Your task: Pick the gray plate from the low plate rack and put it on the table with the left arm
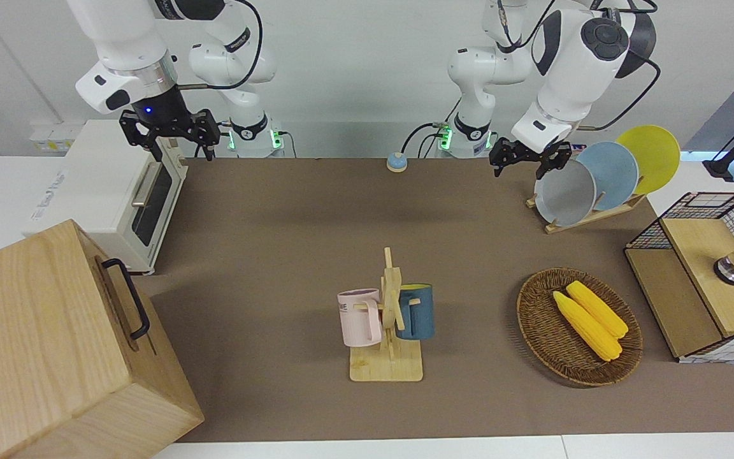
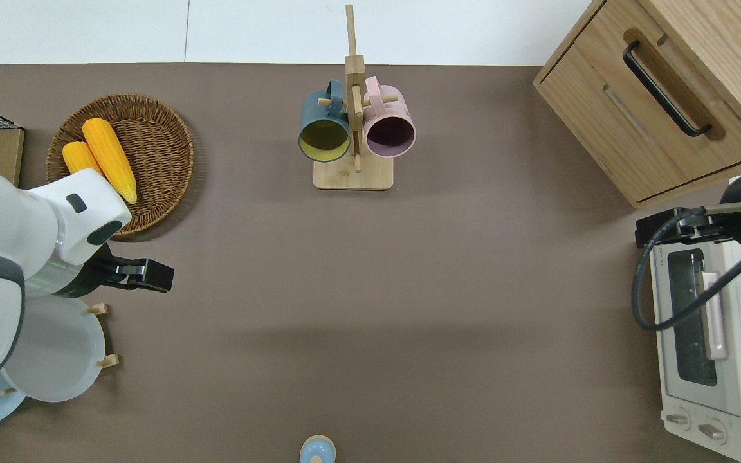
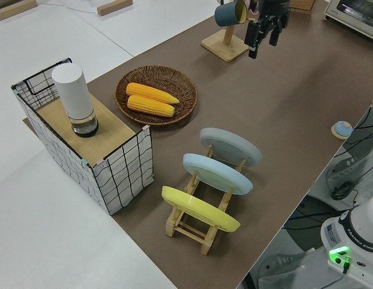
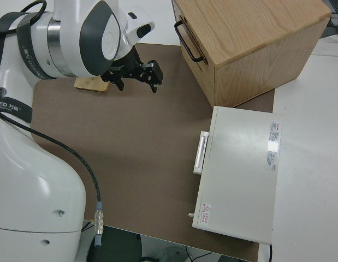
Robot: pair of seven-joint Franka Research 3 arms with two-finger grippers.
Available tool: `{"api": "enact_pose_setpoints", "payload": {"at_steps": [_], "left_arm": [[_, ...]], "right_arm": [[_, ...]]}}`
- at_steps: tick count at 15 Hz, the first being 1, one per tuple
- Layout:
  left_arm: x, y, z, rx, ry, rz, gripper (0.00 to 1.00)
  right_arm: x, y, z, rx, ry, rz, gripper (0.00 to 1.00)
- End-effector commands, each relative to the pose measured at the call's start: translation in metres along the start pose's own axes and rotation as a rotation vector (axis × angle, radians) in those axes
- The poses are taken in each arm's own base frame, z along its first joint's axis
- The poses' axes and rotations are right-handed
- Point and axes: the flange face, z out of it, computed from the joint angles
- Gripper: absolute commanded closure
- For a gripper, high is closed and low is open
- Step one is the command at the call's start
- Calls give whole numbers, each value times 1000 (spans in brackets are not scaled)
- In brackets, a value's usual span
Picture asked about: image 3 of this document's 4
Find yellow plate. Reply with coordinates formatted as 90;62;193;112
161;185;241;233

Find dark teal mug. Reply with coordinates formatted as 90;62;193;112
215;0;248;27

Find light blue plate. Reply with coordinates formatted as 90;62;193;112
182;153;254;196

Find white cylindrical humidifier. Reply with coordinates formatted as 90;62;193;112
51;63;100;138

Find wooden mug tree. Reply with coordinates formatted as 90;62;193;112
201;0;250;63

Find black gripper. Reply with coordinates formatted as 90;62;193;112
245;0;291;60

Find brown table mat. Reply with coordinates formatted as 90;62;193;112
22;0;373;289

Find brown wicker basket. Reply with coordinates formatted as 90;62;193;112
114;65;199;126

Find black coiled cable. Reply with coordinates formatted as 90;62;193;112
330;180;357;202

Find yellow corn cob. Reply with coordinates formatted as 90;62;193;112
127;95;176;118
125;82;180;105

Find cream toaster oven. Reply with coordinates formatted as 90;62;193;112
324;0;373;43

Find wooden plate rack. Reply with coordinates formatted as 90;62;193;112
165;143;247;256

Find gray plate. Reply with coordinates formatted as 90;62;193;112
199;127;263;168

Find brown box with wire basket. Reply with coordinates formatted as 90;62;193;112
10;57;154;216

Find wooden block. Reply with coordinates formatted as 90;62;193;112
0;0;37;21
96;0;133;16

